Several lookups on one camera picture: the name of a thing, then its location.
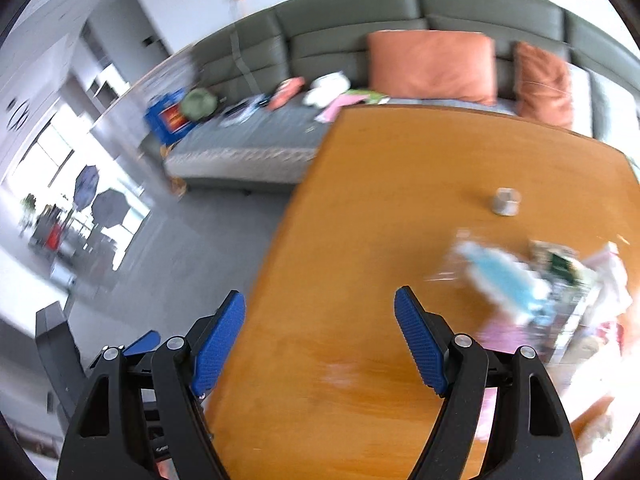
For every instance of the small orange cushion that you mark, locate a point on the small orange cushion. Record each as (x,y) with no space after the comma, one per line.
(542,85)

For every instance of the green hat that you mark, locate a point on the green hat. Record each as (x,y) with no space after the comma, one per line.
(197,102)

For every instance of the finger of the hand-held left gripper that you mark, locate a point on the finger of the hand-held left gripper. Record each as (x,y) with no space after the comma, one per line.
(142,343)

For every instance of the blue shopping bag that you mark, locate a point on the blue shopping bag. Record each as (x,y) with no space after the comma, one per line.
(167,115)

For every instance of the small silver metal cup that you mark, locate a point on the small silver metal cup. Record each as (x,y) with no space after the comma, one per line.
(505,202)

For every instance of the grey-green leather sofa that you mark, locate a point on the grey-green leather sofa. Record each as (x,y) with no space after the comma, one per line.
(350,25)

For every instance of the blue umbrella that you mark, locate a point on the blue umbrella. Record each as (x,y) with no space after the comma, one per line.
(86,185)

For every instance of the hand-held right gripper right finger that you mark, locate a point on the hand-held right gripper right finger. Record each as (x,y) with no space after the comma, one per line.
(420,345)

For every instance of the white plush toy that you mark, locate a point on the white plush toy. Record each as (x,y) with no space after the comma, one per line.
(325,87)

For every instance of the white tissue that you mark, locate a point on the white tissue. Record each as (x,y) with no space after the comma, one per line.
(610,275)

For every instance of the trash bin with black bag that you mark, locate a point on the trash bin with black bag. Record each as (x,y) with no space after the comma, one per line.
(60,360)

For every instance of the grey umbrella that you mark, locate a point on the grey umbrella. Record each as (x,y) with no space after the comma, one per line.
(111,207)

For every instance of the green paper item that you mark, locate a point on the green paper item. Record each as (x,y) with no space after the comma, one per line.
(370,95)

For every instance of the pink wrapper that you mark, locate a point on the pink wrapper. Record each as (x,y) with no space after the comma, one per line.
(505,335)

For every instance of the green wrapper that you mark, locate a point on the green wrapper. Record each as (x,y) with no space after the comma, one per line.
(560,262)

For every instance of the blue face mask packet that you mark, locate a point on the blue face mask packet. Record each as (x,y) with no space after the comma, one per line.
(495,275)

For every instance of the large orange cushion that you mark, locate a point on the large orange cushion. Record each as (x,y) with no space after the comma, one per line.
(430,65)

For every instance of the potted plant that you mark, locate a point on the potted plant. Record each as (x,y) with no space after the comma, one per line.
(29,207)

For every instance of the pink book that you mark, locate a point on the pink book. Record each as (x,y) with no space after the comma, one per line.
(332,110)

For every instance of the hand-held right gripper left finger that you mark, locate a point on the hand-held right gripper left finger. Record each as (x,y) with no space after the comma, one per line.
(220,340)

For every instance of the grey quilted sofa cover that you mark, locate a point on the grey quilted sofa cover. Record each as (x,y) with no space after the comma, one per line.
(260,135)

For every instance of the salmon plush toy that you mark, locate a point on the salmon plush toy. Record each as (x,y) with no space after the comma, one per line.
(287,92)

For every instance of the clear plastic wrapper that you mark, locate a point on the clear plastic wrapper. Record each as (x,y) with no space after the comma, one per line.
(570,320)

